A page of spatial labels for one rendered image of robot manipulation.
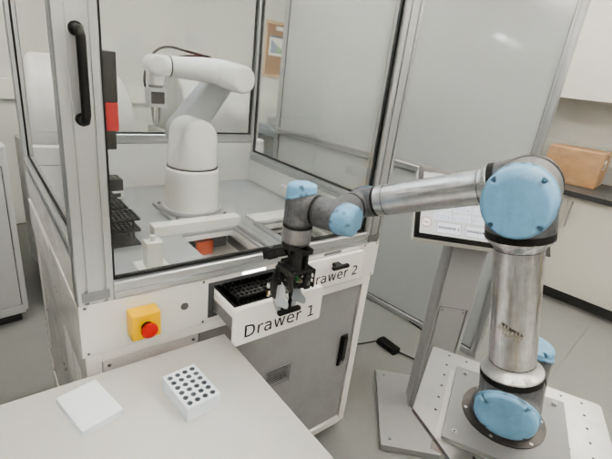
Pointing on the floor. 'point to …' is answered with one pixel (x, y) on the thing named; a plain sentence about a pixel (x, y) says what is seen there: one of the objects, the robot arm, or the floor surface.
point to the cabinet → (286, 362)
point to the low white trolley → (165, 415)
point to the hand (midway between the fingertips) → (283, 306)
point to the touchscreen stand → (453, 281)
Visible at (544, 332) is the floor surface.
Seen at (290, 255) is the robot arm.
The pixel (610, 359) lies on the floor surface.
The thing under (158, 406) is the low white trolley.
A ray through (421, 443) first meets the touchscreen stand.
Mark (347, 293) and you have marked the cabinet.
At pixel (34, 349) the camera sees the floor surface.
